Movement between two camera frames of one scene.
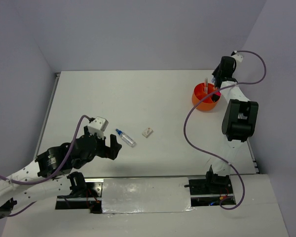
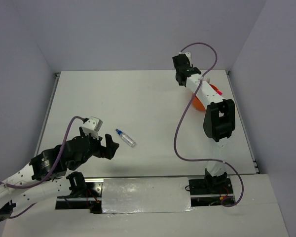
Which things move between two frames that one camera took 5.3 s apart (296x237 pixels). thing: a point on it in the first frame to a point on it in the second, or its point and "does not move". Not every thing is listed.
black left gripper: (111, 152) does not move
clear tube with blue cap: (126, 138) does not move
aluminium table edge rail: (56, 79) does not move
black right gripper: (215, 73) to (180, 84)
